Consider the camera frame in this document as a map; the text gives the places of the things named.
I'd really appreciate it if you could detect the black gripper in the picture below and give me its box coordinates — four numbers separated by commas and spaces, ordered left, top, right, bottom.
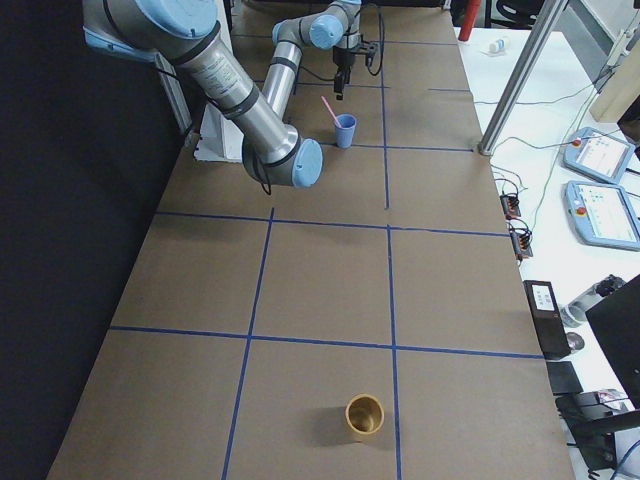
332, 46, 360, 99

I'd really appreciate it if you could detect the blue ribbed cup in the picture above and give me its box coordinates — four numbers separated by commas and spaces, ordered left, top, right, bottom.
335, 113, 357, 149

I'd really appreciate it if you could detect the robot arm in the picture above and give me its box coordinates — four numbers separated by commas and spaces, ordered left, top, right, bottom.
82, 1, 362, 188

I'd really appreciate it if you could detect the yellow ribbed cup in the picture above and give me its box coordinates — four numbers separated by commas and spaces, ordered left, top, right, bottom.
344, 393, 385, 442

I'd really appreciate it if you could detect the red cylinder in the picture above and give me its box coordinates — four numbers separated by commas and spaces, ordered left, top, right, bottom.
458, 0, 482, 42

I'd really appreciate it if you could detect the white plastic bottle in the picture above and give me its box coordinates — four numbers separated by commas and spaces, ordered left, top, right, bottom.
487, 37, 510, 55

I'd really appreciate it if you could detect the black power adapter left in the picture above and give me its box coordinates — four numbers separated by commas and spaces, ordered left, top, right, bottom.
499, 193, 521, 220

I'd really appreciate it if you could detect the black power adapter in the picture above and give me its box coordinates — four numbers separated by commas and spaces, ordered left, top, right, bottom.
509, 227, 533, 261
499, 193, 521, 220

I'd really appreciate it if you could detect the black power adapter right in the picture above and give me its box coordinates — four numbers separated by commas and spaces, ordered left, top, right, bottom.
509, 227, 533, 261

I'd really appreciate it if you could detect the upper teach pendant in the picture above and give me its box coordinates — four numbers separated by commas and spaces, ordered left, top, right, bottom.
563, 127, 635, 185

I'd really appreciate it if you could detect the teach pendant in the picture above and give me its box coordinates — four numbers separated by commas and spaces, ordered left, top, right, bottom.
563, 127, 635, 185
564, 181, 639, 251

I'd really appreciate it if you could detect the lower teach pendant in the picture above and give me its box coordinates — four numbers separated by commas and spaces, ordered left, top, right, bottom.
564, 181, 639, 251

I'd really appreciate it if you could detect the black box with label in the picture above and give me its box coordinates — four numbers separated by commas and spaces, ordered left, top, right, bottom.
523, 280, 571, 360

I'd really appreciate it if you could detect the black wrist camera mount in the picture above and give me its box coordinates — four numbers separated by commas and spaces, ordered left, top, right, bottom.
357, 40, 379, 69

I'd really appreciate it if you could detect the black camera cable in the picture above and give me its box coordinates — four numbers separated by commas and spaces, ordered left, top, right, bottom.
294, 0, 387, 84

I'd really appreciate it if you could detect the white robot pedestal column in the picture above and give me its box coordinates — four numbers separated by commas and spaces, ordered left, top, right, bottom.
194, 104, 244, 163

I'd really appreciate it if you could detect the aluminium frame post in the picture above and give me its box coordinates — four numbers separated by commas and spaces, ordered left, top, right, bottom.
478, 0, 568, 156

